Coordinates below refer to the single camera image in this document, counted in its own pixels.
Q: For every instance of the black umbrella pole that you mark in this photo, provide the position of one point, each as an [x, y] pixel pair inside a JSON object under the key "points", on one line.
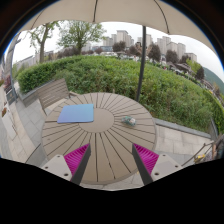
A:
{"points": [[142, 63]]}

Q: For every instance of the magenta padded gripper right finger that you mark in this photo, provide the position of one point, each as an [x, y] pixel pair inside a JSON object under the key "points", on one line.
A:
{"points": [[153, 166]]}

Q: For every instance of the transparent computer mouse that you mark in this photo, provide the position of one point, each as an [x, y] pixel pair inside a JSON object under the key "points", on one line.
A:
{"points": [[128, 120]]}

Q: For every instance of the beige patio umbrella canopy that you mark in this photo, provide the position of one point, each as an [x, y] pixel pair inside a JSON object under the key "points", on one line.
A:
{"points": [[155, 14]]}

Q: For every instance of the round wooden slatted table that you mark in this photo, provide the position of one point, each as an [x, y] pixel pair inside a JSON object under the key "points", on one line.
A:
{"points": [[111, 158]]}

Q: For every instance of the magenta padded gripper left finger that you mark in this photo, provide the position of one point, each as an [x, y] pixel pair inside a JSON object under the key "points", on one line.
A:
{"points": [[70, 167]]}

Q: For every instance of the green hedge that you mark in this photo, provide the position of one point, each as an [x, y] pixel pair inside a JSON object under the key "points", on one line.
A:
{"points": [[165, 94]]}

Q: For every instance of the wooden slatted chair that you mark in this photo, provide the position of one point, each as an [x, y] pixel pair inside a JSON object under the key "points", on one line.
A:
{"points": [[52, 92]]}

